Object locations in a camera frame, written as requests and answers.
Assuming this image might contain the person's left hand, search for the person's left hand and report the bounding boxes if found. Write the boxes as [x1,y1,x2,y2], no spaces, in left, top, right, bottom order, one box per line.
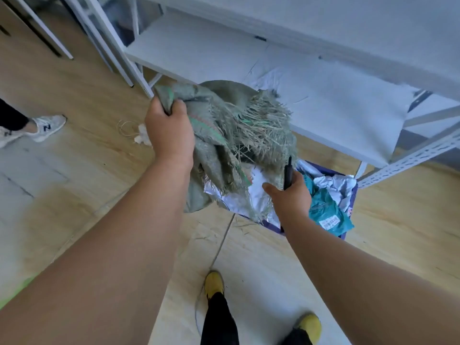
[144,96,196,171]

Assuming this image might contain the person's right hand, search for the person's right hand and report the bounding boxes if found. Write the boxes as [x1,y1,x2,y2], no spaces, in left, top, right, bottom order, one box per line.
[262,170,312,231]

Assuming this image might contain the black utility knife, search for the black utility knife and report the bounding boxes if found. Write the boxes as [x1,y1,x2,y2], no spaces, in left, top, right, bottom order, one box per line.
[280,156,294,234]

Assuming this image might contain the frayed green woven sack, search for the frayed green woven sack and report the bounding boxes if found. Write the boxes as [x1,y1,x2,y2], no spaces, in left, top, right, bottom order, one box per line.
[154,80,298,222]

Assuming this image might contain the person's left forearm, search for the person's left forearm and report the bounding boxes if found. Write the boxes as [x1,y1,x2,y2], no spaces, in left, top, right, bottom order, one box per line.
[0,157,195,345]

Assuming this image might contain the person's right forearm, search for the person's right forearm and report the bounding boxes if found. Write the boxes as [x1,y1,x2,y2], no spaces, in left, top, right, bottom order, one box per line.
[281,215,460,345]

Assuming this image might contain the silver foil bag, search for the silver foil bag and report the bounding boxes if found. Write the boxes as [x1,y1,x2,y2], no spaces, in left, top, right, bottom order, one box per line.
[204,165,282,228]

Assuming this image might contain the white paper scrap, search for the white paper scrap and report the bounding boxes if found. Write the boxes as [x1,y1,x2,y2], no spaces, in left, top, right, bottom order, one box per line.
[134,123,154,147]

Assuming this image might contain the teal plastic mailer bag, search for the teal plastic mailer bag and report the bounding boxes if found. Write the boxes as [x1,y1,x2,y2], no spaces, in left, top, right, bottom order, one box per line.
[303,174,355,237]

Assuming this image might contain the white crumpled packaging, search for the white crumpled packaging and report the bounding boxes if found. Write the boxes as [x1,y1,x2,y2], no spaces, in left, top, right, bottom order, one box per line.
[297,160,357,213]

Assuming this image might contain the purple storage bin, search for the purple storage bin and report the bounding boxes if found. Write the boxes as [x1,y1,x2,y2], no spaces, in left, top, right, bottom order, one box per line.
[230,160,359,241]

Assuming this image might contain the person's left yellow shoe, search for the person's left yellow shoe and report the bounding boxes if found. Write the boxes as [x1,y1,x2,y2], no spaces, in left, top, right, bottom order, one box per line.
[204,271,225,301]

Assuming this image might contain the person's yellow shoe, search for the person's yellow shoe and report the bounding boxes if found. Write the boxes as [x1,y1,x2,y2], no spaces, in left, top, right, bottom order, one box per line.
[293,312,322,345]
[204,271,225,301]

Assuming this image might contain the white metal shelving rack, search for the white metal shelving rack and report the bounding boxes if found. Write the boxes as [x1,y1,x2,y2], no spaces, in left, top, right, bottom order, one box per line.
[61,0,460,190]

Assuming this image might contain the person's right yellow shoe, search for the person's right yellow shoe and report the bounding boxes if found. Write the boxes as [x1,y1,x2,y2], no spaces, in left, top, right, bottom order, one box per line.
[293,312,322,345]

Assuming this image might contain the person's left leg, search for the person's left leg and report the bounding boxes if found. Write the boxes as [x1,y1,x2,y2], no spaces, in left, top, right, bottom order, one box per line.
[200,292,240,345]

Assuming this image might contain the person's leg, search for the person's leg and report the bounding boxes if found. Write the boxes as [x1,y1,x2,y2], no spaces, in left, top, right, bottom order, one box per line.
[0,98,30,132]
[200,292,240,345]
[281,328,312,345]

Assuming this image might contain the person's right leg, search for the person's right leg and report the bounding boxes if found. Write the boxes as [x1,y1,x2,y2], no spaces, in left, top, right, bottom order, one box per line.
[281,328,312,345]

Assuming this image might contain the thin loose string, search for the thin loose string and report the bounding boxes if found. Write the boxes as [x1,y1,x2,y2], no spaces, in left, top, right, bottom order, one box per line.
[117,120,145,139]

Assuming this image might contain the grey cord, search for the grey cord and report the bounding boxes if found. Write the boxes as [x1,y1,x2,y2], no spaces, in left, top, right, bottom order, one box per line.
[194,213,237,336]

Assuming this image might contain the white metal frame legs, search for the white metal frame legs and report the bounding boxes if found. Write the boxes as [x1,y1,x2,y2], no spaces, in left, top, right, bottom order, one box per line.
[0,0,75,60]

